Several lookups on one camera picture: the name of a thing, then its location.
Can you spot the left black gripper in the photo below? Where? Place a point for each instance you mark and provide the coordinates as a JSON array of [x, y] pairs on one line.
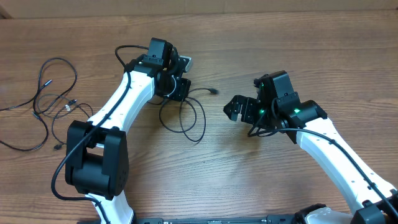
[[183, 90]]

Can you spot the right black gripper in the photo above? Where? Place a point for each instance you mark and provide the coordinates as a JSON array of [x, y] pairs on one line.
[[248, 104]]

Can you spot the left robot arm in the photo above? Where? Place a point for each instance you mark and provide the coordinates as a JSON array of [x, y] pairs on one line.
[[96, 161]]

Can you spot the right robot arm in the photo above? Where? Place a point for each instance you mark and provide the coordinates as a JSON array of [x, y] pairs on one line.
[[278, 109]]

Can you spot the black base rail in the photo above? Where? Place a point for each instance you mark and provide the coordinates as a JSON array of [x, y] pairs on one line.
[[211, 221]]

